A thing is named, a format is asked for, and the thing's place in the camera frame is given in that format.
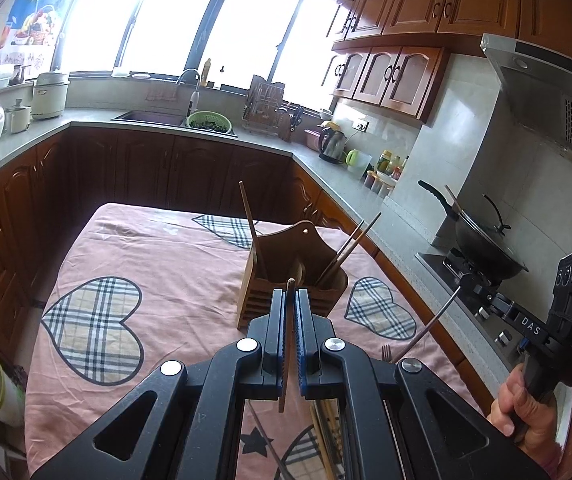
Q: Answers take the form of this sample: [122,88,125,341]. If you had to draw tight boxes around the wooden utensil holder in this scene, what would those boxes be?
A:
[237,220,349,331]

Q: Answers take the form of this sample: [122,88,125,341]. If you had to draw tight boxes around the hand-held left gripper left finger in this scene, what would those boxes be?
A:
[30,287,289,480]

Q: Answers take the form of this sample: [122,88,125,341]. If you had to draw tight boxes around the wooden upper cabinets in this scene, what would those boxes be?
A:
[323,0,572,123]

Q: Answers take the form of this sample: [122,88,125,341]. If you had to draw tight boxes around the glass wok lid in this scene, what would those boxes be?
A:
[443,185,512,261]

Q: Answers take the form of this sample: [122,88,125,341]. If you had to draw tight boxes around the kitchen sink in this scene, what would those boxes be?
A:
[112,109,189,128]

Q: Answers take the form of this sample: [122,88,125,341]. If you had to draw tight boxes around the large kitchen window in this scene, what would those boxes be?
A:
[60,0,347,111]

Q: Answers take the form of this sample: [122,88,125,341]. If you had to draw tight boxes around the green and white jug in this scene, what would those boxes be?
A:
[346,149,373,176]

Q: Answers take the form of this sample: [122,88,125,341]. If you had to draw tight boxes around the wooden cabinets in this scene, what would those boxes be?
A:
[0,127,472,391]
[323,0,572,123]

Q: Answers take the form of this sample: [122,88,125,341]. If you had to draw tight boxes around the wooden lower cabinets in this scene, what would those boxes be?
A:
[0,127,472,391]

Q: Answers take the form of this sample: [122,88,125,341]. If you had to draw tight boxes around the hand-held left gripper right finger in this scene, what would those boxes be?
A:
[293,287,552,480]

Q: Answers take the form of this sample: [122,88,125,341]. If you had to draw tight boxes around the pink bedsheet with plaid hearts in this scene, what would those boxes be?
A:
[24,202,482,480]

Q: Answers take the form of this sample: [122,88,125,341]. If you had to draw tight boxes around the spice jars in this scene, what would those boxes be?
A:
[364,171,397,198]

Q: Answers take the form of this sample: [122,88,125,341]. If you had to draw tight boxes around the steel electric kettle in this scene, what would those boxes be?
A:
[317,126,349,163]

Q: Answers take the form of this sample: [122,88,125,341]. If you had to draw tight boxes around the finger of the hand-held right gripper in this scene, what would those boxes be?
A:
[458,271,519,328]

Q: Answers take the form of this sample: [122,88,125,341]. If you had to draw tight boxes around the person's right hand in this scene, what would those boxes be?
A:
[486,362,572,466]

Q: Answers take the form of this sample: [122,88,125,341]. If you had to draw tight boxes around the small white pot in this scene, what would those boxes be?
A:
[4,99,32,134]

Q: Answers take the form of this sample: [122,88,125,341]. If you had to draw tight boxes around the steel range hood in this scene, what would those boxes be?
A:
[481,32,572,176]

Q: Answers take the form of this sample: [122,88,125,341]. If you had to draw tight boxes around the large white cooker pot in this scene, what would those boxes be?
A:
[32,71,71,121]

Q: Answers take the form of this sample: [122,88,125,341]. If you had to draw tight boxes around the grey countertop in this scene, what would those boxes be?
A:
[0,107,517,361]

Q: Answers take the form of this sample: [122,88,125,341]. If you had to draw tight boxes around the dish rack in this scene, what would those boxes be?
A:
[242,74,291,137]

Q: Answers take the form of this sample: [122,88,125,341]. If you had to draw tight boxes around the curved kitchen faucet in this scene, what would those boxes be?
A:
[176,68,203,126]

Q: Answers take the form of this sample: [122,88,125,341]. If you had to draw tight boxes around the wall poster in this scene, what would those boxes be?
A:
[0,0,91,68]

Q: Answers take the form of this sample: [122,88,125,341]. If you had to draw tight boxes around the green colander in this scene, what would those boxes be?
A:
[187,111,233,135]

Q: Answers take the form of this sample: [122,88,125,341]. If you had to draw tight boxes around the black wok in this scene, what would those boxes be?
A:
[418,180,529,281]

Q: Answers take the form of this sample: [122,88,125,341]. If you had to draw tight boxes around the gas stove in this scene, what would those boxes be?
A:
[416,250,567,366]

